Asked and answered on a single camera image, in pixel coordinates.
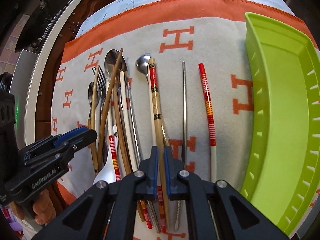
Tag brown wooden chopstick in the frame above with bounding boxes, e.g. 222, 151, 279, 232
112, 80, 146, 222
97, 48, 124, 165

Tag cream chopstick red stripes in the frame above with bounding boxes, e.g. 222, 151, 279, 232
119, 71, 161, 233

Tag metal chopstick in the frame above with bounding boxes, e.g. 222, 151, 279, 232
175, 61, 187, 231
127, 78, 161, 233

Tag red orange striped chopstick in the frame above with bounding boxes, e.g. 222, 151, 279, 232
198, 63, 217, 182

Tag wooden handled steel spoon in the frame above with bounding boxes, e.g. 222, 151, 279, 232
88, 82, 99, 175

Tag red banded bamboo chopstick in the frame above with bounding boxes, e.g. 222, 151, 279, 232
149, 57, 170, 233

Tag left hand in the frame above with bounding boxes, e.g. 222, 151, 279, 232
10, 189, 56, 225

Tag steel fork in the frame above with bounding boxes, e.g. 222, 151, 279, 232
95, 66, 107, 133

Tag large steel spoon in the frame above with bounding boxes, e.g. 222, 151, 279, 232
103, 49, 128, 89

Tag orange beige H blanket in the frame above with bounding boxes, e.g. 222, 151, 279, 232
50, 0, 320, 240

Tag lime green plastic tray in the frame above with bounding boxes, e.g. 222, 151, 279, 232
241, 12, 319, 237

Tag small spoon gold handle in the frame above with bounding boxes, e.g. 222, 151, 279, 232
136, 53, 170, 146

